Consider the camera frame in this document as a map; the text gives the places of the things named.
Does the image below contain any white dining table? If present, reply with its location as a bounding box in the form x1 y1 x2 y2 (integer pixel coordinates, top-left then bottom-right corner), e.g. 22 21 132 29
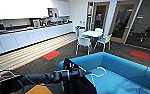
81 29 104 39

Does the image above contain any white kitchen counter unit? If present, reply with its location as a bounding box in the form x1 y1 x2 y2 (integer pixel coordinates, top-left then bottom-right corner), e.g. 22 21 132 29
0 22 75 56

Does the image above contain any black silver coffee machine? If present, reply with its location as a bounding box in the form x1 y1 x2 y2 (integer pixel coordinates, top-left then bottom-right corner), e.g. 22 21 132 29
30 18 42 29

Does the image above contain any white clothes hanger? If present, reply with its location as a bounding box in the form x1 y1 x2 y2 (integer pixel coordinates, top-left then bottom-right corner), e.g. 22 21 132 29
85 66 108 79

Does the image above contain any black office chair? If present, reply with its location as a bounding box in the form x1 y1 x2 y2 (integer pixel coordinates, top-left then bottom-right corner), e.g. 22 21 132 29
139 26 150 43

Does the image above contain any black garment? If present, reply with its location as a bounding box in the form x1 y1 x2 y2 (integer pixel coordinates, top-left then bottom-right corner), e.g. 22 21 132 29
62 58 99 94

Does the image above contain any dark wall mounted appliance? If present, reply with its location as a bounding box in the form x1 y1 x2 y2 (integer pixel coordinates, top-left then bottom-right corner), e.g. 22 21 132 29
47 8 59 19

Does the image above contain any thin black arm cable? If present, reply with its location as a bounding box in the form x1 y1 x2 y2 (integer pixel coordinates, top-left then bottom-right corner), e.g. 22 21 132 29
0 69 25 94

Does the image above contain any large blue sofa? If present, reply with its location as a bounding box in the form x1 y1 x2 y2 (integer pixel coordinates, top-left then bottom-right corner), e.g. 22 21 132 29
57 51 150 94

